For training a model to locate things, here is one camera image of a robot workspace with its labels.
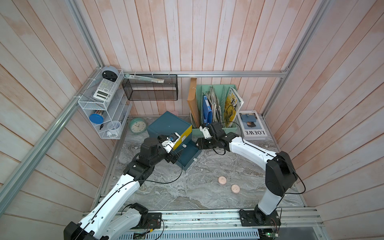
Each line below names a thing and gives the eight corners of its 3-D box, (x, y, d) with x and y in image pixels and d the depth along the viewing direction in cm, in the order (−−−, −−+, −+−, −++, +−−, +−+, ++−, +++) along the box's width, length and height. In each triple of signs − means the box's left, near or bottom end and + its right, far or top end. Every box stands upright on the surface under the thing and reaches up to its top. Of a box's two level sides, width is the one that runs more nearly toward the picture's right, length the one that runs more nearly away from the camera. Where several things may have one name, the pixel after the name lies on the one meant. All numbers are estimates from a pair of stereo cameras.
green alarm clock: (133, 135, 110) (128, 124, 101) (135, 128, 114) (131, 117, 105) (145, 135, 110) (140, 124, 101) (146, 128, 114) (142, 117, 105)
